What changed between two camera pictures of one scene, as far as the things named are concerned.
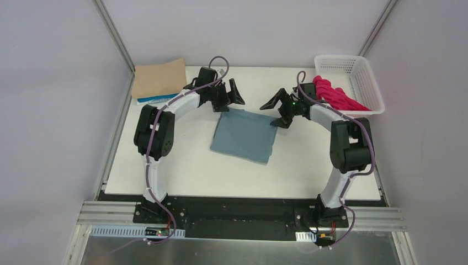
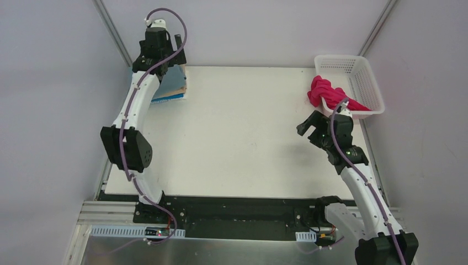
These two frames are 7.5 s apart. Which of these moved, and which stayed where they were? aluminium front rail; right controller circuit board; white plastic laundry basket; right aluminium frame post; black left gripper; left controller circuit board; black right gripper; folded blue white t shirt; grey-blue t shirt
Moved: grey-blue t shirt; black left gripper; black right gripper
Stayed: left controller circuit board; aluminium front rail; right aluminium frame post; folded blue white t shirt; right controller circuit board; white plastic laundry basket
